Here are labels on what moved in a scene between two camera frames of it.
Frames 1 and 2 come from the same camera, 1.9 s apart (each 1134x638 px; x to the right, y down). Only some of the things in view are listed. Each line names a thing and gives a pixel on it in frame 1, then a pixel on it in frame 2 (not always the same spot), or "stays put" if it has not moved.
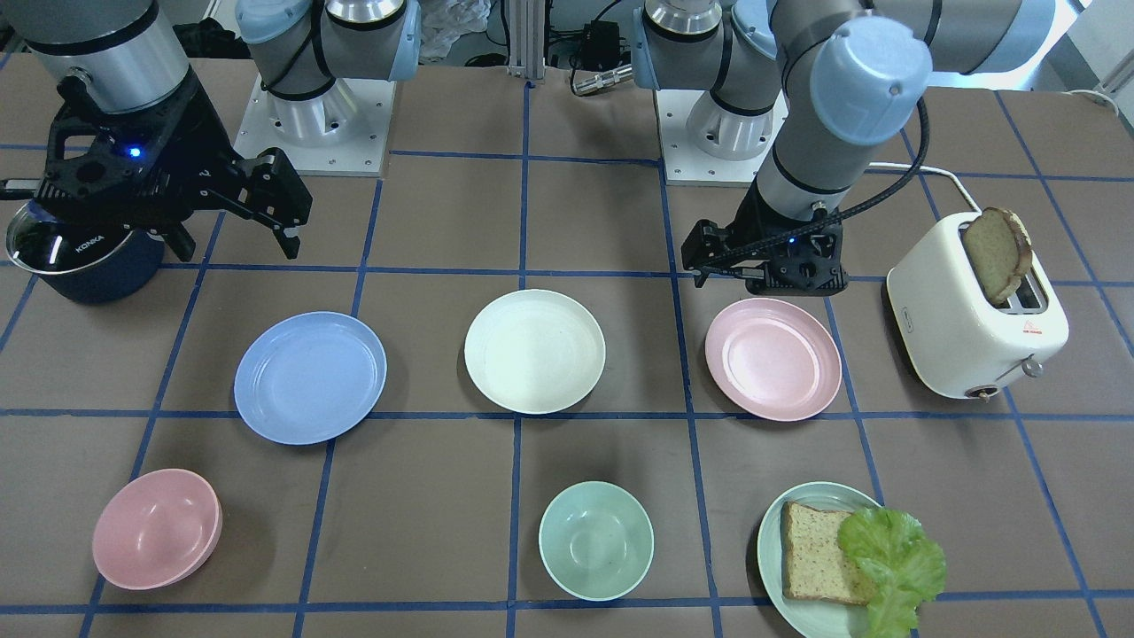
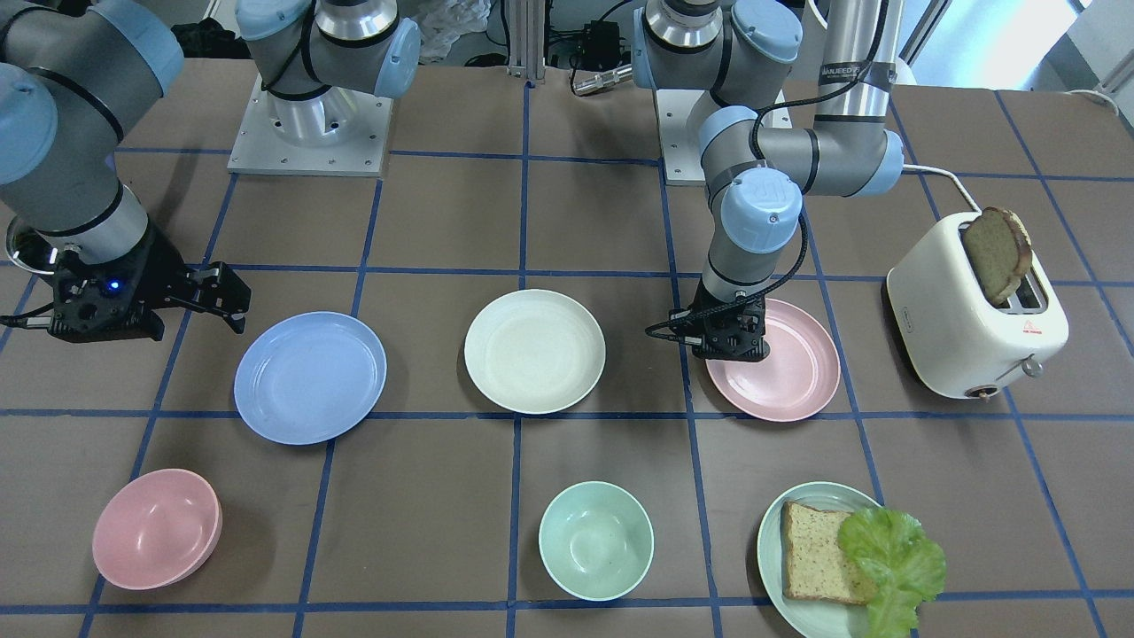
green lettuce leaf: (906, 566) stays put
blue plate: (310, 378) stays put
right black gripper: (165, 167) -> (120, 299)
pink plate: (773, 360) stays put
